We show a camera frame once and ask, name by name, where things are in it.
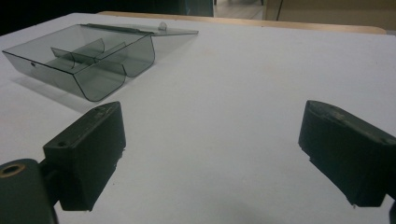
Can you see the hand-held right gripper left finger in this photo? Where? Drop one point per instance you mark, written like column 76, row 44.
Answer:
column 87, row 155

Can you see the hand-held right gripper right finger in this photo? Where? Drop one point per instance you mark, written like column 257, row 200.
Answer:
column 348, row 155

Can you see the transparent grey plastic compartment box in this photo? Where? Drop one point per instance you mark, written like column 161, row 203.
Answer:
column 90, row 59

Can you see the light wooden board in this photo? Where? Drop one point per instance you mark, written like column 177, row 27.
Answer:
column 249, row 23

